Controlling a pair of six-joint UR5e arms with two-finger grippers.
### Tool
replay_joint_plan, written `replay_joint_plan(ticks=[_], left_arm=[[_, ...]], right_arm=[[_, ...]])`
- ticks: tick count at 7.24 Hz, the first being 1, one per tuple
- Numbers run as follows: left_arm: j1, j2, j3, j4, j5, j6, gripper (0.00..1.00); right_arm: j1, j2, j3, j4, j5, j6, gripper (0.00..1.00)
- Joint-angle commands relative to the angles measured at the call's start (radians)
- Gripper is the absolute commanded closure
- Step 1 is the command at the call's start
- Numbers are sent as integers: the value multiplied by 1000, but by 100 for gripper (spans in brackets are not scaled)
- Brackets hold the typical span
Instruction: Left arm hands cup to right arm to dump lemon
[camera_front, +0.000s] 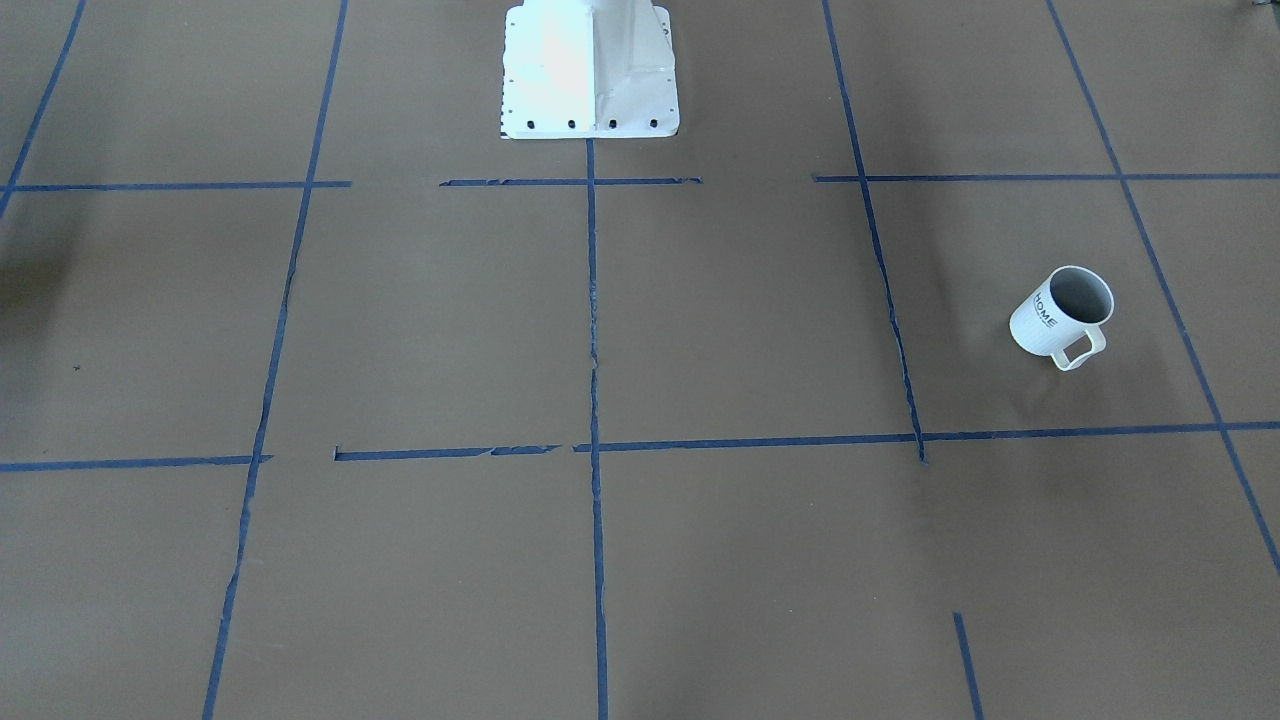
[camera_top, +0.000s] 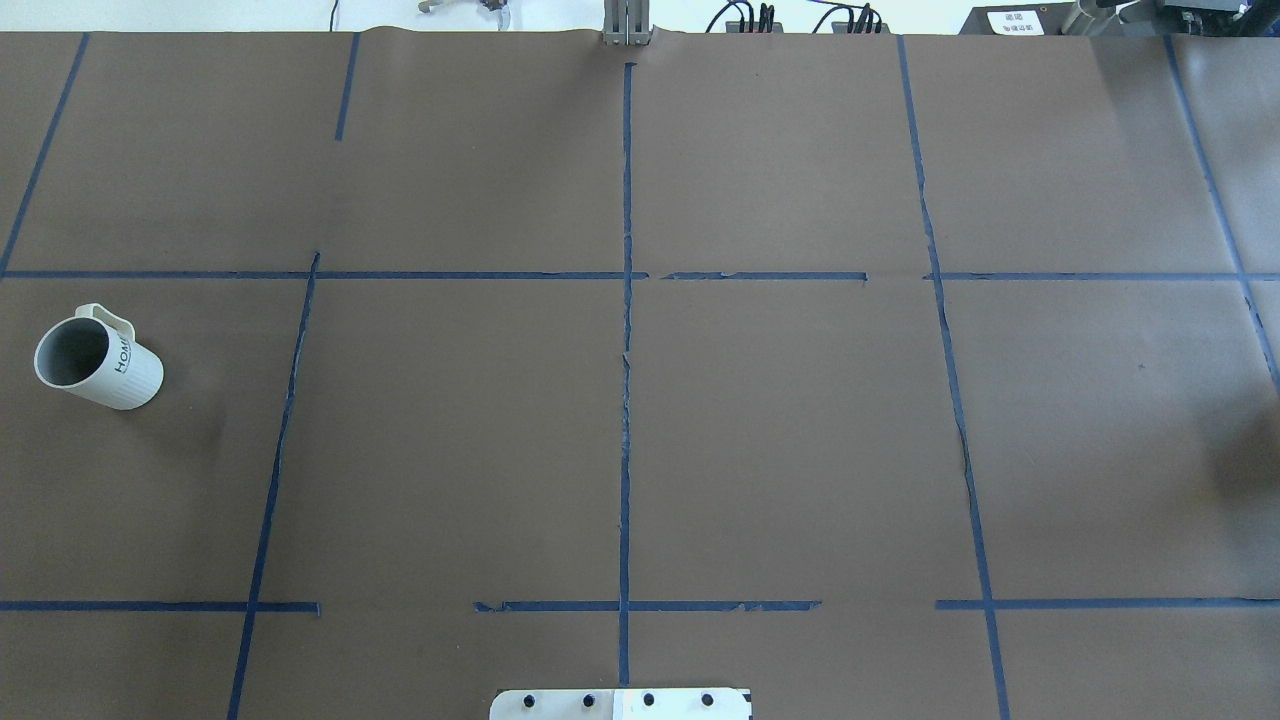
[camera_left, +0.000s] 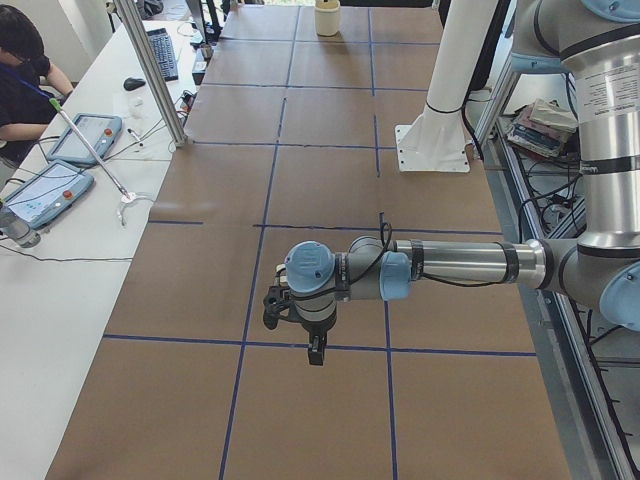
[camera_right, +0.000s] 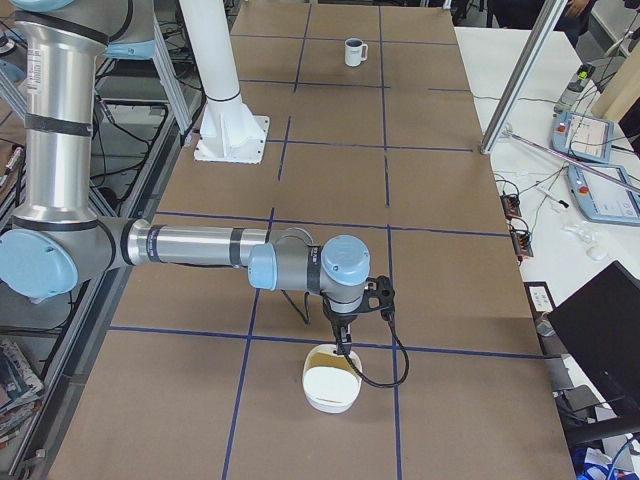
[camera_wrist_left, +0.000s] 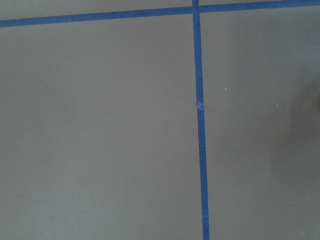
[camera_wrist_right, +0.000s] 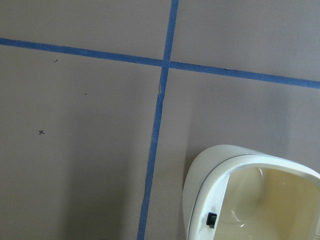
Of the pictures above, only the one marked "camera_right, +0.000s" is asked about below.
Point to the black laptop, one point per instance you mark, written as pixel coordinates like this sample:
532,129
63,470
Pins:
599,326

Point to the aluminium frame post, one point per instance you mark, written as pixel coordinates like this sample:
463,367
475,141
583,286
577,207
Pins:
542,17

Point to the magazine stack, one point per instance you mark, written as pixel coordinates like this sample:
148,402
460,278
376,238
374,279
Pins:
21,390

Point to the lower orange circuit board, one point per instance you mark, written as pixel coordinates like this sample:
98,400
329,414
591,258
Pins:
522,243

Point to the white plastic bowl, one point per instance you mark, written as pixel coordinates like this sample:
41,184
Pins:
329,382

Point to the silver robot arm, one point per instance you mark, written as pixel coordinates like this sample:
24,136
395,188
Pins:
57,241

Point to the lower teach pendant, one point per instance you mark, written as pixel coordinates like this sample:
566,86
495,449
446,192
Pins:
601,200

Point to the upper orange circuit board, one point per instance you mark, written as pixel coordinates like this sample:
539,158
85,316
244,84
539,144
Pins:
511,205

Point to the white pedestal column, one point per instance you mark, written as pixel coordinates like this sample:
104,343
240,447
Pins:
229,132

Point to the white ceramic mug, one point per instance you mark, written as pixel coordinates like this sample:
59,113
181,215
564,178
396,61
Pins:
355,52

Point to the upper teach pendant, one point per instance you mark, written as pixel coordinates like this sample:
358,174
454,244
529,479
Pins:
583,137

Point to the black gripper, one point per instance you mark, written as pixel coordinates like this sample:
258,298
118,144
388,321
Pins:
340,316

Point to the orange circuit board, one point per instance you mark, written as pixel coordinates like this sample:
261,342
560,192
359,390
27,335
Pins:
511,205
522,243

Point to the teach pendant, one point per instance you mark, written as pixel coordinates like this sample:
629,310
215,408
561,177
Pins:
601,200
583,137

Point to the white label card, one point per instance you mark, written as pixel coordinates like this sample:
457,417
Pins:
539,297

